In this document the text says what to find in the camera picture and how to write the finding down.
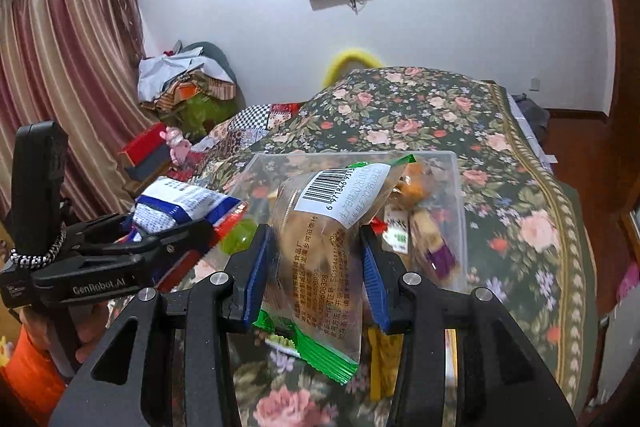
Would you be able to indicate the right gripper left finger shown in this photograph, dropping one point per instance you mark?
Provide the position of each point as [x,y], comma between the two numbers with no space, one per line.
[127,380]

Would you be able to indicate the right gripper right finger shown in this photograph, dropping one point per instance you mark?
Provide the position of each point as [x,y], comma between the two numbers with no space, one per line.
[502,381]

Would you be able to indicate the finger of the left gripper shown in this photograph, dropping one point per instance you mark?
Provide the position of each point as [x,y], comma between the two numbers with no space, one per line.
[113,239]

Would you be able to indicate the blue white snack bag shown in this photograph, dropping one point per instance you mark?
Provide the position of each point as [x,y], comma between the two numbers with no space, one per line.
[172,206]

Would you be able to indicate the green jelly cup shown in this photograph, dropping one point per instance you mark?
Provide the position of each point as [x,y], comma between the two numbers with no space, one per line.
[239,238]

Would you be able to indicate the clear bread packet green ends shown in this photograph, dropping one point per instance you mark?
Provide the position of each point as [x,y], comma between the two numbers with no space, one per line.
[313,295]

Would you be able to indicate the long wafer biscuit packet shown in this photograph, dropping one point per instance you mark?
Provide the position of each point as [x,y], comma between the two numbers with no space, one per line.
[414,236]

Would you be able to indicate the yellow white snack bag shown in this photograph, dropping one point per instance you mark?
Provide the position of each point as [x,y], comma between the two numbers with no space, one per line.
[385,358]

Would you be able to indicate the orange sleeve forearm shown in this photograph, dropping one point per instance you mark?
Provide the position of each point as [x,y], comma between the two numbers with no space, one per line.
[30,386]

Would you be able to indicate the red box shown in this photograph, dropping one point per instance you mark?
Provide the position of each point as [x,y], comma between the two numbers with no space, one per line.
[146,153]

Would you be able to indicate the pink plush toy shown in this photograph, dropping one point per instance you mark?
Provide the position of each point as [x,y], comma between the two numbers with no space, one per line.
[179,147]

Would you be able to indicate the floral green bedspread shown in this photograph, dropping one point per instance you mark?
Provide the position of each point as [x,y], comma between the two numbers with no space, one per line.
[526,238]

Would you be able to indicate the clear plastic storage bin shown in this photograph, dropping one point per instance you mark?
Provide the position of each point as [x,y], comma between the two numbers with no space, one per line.
[264,173]

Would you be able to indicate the patchwork quilt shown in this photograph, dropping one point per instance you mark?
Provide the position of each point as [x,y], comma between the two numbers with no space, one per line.
[240,131]

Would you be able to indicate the pile of clothes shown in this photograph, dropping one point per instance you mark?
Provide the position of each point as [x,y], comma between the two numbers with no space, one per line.
[192,88]

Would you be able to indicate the striped curtain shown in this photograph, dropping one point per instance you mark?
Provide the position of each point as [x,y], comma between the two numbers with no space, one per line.
[75,62]

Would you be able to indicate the orange crispy snack packet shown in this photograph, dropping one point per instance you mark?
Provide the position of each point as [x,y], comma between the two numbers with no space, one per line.
[415,185]

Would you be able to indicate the grey bag on floor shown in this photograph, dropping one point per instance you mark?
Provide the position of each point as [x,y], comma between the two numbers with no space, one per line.
[536,116]

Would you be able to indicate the yellow curved pillow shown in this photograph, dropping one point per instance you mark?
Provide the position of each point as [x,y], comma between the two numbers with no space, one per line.
[346,61]

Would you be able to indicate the brown wooden door frame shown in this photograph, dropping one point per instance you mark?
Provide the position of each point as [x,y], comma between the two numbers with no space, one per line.
[599,157]

